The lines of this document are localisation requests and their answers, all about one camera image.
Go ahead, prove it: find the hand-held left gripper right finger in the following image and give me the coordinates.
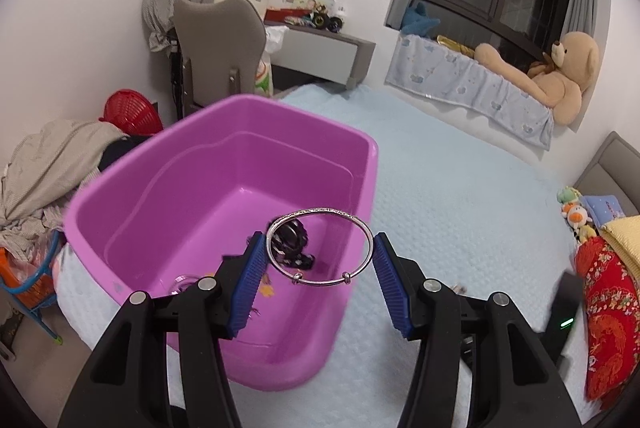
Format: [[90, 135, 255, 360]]
[[372, 232, 583, 428]]

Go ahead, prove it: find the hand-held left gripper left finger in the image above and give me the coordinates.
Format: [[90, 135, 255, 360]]
[[57, 230, 267, 428]]

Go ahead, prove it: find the silver bangle with slider beads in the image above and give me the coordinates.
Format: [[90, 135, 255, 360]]
[[265, 207, 374, 286]]

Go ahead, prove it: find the black wrist watch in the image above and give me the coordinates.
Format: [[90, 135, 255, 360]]
[[246, 218, 317, 271]]

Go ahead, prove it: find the purple plastic tub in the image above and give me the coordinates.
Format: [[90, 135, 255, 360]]
[[63, 94, 380, 393]]

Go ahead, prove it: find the red patterned quilt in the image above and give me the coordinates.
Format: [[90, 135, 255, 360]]
[[575, 238, 640, 409]]

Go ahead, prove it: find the yellow blanket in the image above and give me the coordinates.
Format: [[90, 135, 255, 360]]
[[597, 215, 640, 279]]

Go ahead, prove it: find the white and orange plush toy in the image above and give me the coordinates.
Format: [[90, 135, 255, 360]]
[[561, 203, 596, 229]]

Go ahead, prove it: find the blue pillow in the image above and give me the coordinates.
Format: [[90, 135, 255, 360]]
[[582, 194, 626, 225]]

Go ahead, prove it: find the light blue blanket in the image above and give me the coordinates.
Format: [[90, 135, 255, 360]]
[[52, 84, 591, 428]]

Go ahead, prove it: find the grey headboard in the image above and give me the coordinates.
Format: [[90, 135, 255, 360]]
[[572, 131, 640, 219]]

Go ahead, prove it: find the blue metal rack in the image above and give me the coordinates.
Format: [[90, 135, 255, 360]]
[[7, 228, 66, 344]]

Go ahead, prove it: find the red plastic basket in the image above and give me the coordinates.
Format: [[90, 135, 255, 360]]
[[102, 89, 163, 136]]

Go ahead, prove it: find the large beige teddy bear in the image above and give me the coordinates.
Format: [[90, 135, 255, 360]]
[[473, 30, 601, 126]]

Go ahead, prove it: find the white plastic bag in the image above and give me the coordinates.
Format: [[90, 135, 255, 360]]
[[255, 28, 288, 99]]

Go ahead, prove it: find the blue printed cloth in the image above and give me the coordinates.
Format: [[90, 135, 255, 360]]
[[384, 33, 556, 152]]

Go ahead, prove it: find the orange basket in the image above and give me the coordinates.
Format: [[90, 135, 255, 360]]
[[0, 248, 56, 309]]

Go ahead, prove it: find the beige clothes pile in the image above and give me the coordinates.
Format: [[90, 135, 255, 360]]
[[0, 119, 131, 249]]

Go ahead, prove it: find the grey chair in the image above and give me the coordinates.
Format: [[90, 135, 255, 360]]
[[172, 0, 267, 119]]

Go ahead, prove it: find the grey and white desk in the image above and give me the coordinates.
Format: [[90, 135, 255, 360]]
[[264, 20, 377, 91]]

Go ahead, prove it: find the gold shiny item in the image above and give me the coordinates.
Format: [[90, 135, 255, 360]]
[[436, 35, 476, 59]]

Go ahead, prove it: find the blue plush toy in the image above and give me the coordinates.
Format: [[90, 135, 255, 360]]
[[400, 2, 442, 36]]

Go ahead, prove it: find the red box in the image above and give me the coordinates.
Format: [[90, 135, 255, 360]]
[[264, 7, 313, 25]]

